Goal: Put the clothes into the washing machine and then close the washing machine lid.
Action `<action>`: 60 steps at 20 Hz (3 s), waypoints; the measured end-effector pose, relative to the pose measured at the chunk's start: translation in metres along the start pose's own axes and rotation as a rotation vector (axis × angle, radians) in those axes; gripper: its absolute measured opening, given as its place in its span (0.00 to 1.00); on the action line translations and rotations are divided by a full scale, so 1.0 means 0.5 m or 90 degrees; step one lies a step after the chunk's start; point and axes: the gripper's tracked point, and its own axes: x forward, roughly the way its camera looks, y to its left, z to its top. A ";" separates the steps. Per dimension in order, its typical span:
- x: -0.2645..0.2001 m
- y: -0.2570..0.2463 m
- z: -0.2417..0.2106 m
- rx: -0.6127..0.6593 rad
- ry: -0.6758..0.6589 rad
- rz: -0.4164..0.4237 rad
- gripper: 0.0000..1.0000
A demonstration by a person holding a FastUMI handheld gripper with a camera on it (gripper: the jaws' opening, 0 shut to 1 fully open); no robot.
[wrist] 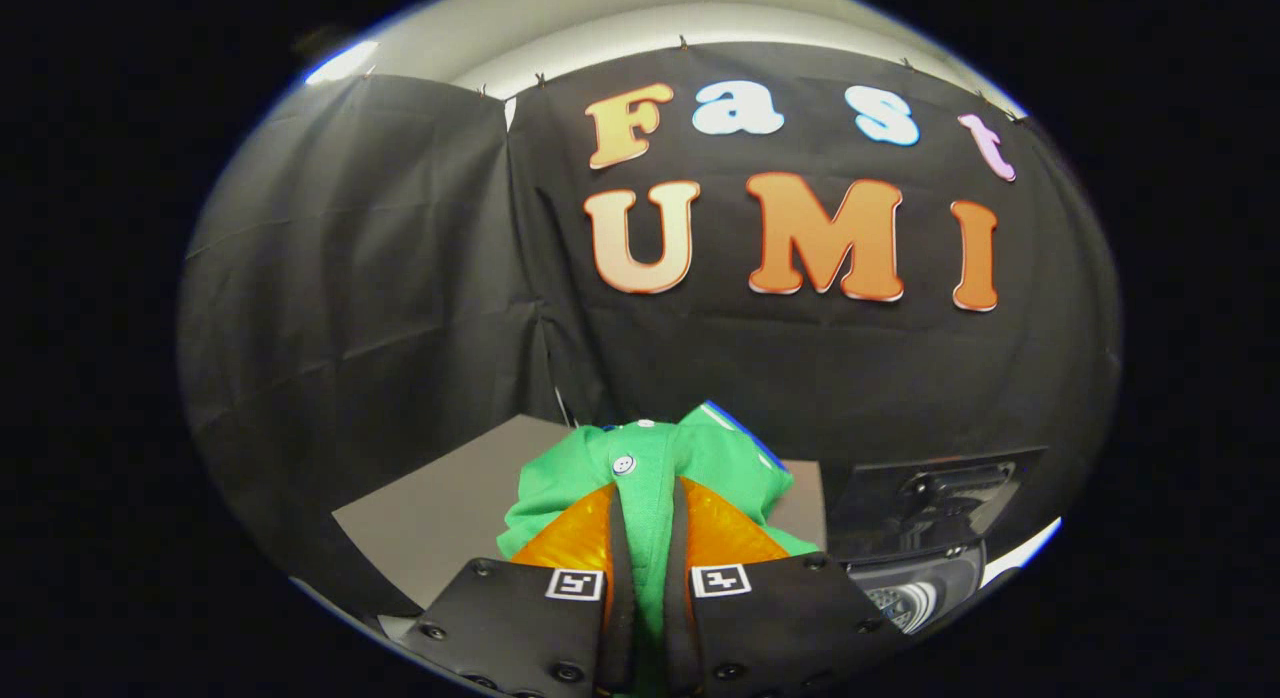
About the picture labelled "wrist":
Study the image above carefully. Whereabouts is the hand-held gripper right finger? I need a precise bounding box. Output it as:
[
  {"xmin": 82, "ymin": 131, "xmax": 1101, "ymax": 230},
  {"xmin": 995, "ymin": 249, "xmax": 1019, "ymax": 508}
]
[{"xmin": 660, "ymin": 475, "xmax": 908, "ymax": 698}]

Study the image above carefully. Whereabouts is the ceiling strip light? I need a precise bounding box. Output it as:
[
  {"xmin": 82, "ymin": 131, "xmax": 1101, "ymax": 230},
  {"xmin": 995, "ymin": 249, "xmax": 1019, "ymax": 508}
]
[{"xmin": 304, "ymin": 40, "xmax": 382, "ymax": 87}]

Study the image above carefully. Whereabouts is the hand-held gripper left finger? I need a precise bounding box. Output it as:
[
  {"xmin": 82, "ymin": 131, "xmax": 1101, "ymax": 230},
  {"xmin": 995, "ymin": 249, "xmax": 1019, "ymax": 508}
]
[{"xmin": 398, "ymin": 481, "xmax": 639, "ymax": 698}]

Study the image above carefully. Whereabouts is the row of small black clips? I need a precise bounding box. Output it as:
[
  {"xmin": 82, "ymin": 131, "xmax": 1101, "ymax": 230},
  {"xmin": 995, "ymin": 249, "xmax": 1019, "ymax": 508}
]
[{"xmin": 364, "ymin": 34, "xmax": 1028, "ymax": 125}]

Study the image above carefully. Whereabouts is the white flat board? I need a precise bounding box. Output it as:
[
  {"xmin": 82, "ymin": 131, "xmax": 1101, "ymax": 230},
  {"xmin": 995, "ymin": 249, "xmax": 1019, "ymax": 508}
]
[{"xmin": 980, "ymin": 518, "xmax": 1064, "ymax": 588}]

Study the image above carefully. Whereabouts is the black backdrop cloth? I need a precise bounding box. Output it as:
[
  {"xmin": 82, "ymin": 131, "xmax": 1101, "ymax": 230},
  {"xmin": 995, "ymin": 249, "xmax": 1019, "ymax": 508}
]
[{"xmin": 178, "ymin": 40, "xmax": 1121, "ymax": 619}]

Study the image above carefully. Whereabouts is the green buttoned shirt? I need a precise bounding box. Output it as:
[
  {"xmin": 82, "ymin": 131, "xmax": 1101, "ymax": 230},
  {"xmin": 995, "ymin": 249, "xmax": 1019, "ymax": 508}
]
[{"xmin": 497, "ymin": 400, "xmax": 827, "ymax": 698}]

